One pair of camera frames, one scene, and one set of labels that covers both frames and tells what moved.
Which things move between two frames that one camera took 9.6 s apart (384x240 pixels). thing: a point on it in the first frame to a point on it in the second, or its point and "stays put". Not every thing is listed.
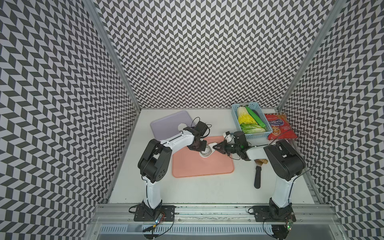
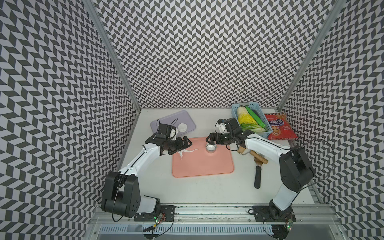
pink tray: [187, 162] stays put
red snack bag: [281, 127] stays put
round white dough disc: [181, 126] stays put
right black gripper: [222, 149] to [218, 135]
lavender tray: [167, 127] stays put
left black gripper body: [199, 146] to [174, 145]
